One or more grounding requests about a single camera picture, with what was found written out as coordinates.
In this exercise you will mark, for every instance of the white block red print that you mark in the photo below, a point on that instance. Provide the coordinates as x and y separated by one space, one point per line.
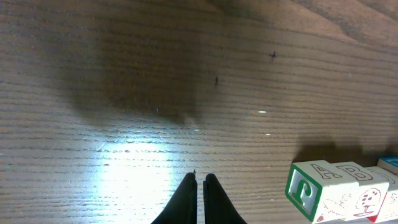
388 210

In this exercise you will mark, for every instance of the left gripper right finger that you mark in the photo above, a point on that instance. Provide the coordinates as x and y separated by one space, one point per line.
217 205

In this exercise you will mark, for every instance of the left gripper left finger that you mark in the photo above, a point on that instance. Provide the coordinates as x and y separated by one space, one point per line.
182 206

